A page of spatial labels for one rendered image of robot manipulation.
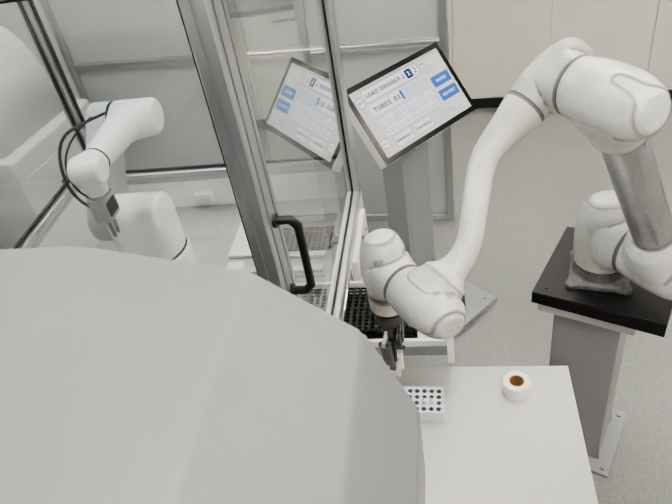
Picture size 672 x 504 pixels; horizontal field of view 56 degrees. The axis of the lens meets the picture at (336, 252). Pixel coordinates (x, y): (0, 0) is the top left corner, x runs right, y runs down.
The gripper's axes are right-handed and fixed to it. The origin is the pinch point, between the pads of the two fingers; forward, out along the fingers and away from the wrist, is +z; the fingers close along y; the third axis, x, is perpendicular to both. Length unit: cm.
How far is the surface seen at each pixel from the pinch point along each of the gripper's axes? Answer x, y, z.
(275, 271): 9, -29, -54
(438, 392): -9.7, 3.4, 12.8
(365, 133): 38, 88, -15
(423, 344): -4.2, 10.5, 3.0
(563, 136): -17, 283, 91
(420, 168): 27, 114, 15
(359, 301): 17.6, 20.5, 1.1
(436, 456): -13.6, -14.1, 15.0
